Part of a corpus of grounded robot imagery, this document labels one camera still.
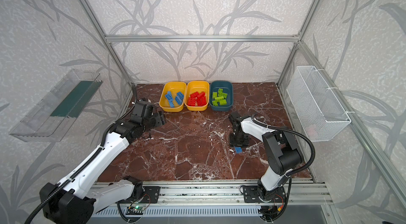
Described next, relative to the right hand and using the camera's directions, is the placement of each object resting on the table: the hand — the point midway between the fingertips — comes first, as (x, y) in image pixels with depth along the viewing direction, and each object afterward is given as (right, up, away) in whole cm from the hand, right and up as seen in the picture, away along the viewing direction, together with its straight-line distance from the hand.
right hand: (235, 141), depth 91 cm
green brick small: (-12, +28, +21) cm, 37 cm away
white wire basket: (+30, +20, -29) cm, 46 cm away
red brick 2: (-21, +23, +18) cm, 36 cm away
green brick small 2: (-8, +30, +24) cm, 39 cm away
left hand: (-38, +18, -11) cm, 44 cm away
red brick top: (-28, +23, +16) cm, 39 cm away
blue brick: (-43, +26, +16) cm, 53 cm away
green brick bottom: (-6, +22, +18) cm, 29 cm away
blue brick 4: (+1, -4, -4) cm, 6 cm away
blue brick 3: (-37, +24, +17) cm, 47 cm away
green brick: (-4, +27, +21) cm, 35 cm away
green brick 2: (-9, +25, +18) cm, 32 cm away
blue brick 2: (-36, +28, +21) cm, 50 cm away
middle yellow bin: (-23, +34, +24) cm, 48 cm away
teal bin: (-2, +34, +25) cm, 42 cm away
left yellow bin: (-42, +33, +26) cm, 59 cm away
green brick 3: (-11, +22, +17) cm, 30 cm away
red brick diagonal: (-20, +28, +21) cm, 40 cm away
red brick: (-26, +27, +21) cm, 43 cm away
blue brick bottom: (-41, +22, +15) cm, 49 cm away
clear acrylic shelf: (-80, +17, -26) cm, 86 cm away
